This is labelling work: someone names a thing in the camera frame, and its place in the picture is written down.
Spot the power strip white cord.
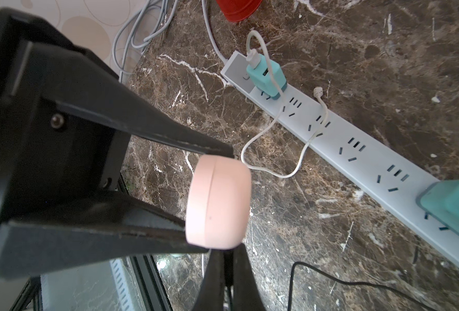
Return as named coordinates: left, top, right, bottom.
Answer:
left=111, top=0, right=230, bottom=84

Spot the pink earbud case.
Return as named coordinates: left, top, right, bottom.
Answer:
left=185, top=155, right=251, bottom=250

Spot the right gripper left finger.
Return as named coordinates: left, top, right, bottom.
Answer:
left=193, top=250, right=225, bottom=311

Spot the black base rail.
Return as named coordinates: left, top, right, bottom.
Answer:
left=9, top=176, right=174, bottom=311

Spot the white usb cable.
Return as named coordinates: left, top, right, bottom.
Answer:
left=240, top=29, right=330, bottom=180

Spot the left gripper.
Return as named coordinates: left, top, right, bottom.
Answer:
left=0, top=8, right=234, bottom=226

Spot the red metal cup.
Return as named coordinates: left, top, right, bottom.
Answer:
left=216, top=0, right=263, bottom=23

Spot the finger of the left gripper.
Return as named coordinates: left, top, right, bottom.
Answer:
left=0, top=191, right=207, bottom=280

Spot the black usb cable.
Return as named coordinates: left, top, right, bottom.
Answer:
left=286, top=261, right=440, bottom=311

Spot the teal charger with black cable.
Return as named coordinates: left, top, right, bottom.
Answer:
left=417, top=180, right=459, bottom=235

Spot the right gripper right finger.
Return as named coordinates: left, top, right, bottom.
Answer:
left=230, top=244, right=266, bottom=311

